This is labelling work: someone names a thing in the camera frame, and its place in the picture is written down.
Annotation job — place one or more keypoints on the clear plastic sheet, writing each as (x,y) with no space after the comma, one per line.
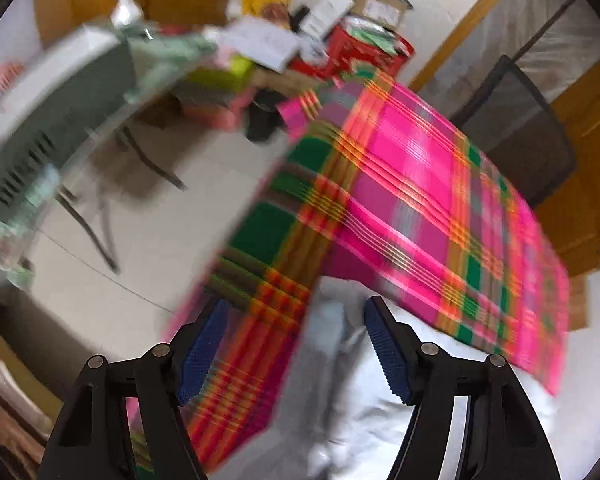
(530,25)

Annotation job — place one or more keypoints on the black metal folding stand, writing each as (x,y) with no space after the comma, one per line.
(107,240)

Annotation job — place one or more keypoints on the red and white plastic bag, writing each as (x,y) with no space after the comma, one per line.
(0,76)

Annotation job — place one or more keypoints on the pink packet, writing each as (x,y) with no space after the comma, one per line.
(227,56)

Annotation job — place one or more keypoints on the yellow bag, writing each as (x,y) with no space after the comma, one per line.
(267,0)

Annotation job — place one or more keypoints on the yellow-green box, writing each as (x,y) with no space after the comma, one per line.
(220,77)

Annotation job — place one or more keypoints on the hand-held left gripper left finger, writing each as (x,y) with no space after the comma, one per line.
(205,350)

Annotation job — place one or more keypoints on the wooden board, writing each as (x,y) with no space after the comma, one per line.
(577,302)

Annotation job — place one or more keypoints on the white spray bottle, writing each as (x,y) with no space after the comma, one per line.
(127,7)

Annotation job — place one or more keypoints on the cardboard box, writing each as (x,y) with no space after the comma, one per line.
(380,7)

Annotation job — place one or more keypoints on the flat white box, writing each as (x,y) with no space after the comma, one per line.
(260,42)

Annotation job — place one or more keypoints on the black mesh office chair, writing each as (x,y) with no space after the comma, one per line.
(520,125)

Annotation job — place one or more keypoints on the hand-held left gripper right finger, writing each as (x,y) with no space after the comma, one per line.
(387,350)

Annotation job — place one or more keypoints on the pink plaid tablecloth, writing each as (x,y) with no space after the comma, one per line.
(405,185)

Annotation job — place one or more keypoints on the red box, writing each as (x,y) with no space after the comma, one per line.
(360,52)

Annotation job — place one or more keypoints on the wooden door frame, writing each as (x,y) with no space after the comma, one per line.
(470,25)

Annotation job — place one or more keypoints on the light blue shirt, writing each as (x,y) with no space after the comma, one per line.
(355,410)

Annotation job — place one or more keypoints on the wooden door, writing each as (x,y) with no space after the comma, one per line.
(590,160)

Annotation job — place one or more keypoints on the tall white box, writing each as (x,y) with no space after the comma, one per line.
(325,12)

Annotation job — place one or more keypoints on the dark item on floor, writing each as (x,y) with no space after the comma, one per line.
(262,120)

